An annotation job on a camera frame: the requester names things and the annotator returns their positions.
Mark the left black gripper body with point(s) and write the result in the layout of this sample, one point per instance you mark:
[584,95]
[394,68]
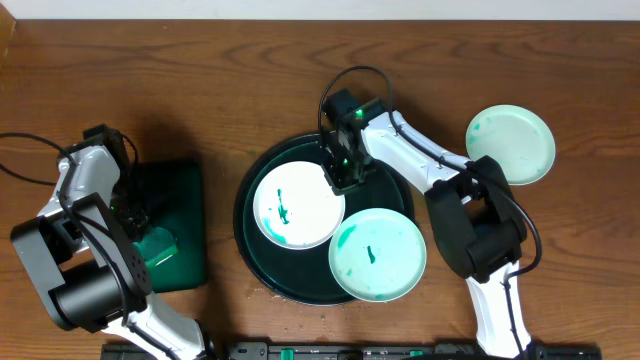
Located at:
[136,220]

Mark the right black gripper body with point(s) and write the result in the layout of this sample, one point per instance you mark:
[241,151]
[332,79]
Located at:
[349,172]

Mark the green sponge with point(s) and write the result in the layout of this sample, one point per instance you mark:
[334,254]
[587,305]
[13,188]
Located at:
[157,245]

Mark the white plate with green stain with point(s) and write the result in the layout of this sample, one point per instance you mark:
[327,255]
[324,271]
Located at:
[295,207]

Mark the mint plate front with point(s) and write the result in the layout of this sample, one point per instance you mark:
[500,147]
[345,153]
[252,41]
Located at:
[377,255]

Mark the mint plate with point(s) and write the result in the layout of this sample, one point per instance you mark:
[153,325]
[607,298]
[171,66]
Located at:
[518,139]
[377,255]

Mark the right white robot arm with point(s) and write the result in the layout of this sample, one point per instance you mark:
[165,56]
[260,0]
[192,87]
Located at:
[477,224]

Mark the dark green rectangular tray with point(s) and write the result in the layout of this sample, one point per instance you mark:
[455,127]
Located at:
[182,213]

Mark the round dark green tray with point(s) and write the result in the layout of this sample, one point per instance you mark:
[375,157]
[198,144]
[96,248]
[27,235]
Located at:
[304,275]

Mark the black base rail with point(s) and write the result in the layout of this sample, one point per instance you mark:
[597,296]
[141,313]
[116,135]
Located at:
[263,351]

